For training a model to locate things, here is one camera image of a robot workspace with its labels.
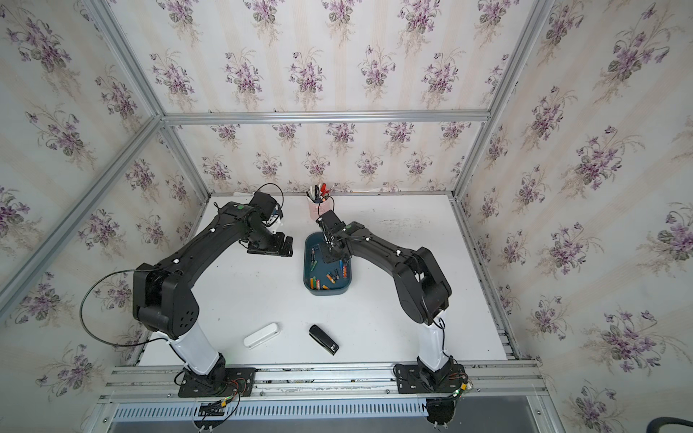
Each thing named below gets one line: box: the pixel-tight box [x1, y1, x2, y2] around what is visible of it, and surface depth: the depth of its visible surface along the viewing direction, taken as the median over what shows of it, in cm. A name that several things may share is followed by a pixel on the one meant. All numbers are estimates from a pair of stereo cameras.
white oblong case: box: [243, 322, 280, 351], surface depth 80 cm
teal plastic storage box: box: [303, 231, 353, 296], surface depth 95 cm
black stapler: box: [308, 323, 340, 356], surface depth 80 cm
